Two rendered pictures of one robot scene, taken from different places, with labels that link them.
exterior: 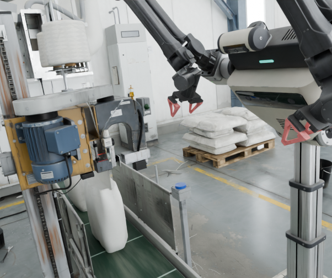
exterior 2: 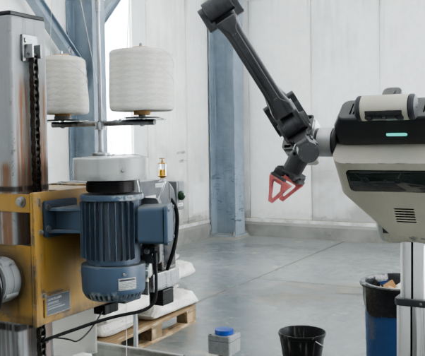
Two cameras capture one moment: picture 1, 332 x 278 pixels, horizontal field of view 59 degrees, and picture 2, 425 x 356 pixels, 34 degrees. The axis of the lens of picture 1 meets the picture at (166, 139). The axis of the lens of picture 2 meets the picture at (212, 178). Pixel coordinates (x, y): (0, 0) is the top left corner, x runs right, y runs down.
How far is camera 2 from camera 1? 1.22 m
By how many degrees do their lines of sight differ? 34
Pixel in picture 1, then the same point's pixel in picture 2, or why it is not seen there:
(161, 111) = not seen: outside the picture
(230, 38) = (378, 103)
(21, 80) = (42, 129)
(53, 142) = (158, 225)
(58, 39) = (154, 74)
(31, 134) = (115, 212)
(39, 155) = (123, 249)
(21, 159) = (42, 268)
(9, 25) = (40, 38)
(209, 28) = not seen: hidden behind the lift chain
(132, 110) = (166, 199)
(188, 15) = not seen: outside the picture
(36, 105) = (136, 165)
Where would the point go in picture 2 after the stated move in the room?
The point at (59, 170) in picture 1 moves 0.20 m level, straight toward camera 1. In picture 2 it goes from (142, 276) to (210, 285)
